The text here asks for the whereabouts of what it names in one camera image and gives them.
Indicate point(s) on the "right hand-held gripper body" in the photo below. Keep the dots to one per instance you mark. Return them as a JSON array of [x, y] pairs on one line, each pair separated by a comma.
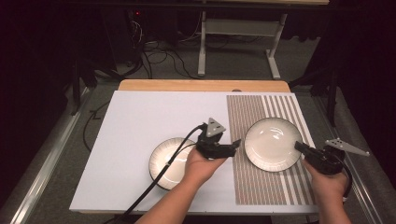
[[325, 160]]

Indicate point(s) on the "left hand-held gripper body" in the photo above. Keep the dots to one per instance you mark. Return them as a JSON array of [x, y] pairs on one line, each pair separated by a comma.
[[214, 146]]

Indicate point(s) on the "white plate with dark rim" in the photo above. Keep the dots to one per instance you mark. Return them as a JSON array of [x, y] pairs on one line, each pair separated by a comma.
[[271, 143], [162, 158]]

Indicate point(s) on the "person's left hand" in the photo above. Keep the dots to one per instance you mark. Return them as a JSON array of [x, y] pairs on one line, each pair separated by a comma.
[[199, 168]]

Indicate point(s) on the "person's right hand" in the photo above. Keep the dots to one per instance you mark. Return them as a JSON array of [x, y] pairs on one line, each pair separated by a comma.
[[330, 186]]

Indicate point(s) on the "striped woven placemat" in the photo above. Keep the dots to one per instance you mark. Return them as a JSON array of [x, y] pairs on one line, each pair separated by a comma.
[[249, 183]]

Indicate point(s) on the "black stand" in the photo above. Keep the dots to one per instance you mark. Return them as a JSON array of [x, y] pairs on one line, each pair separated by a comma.
[[332, 93], [76, 87]]

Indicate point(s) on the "wooden table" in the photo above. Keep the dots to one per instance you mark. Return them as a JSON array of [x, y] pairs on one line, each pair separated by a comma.
[[202, 85]]

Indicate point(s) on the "white table board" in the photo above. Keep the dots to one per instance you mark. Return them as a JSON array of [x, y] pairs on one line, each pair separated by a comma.
[[140, 124]]

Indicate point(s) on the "dark computer tower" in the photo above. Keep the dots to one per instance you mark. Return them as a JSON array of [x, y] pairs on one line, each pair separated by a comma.
[[124, 37]]

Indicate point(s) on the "metal floor rail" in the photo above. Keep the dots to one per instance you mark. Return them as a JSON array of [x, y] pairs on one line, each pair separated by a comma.
[[361, 183], [46, 161]]

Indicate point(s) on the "white metal desk frame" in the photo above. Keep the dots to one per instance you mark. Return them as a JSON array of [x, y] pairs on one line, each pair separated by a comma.
[[239, 27]]

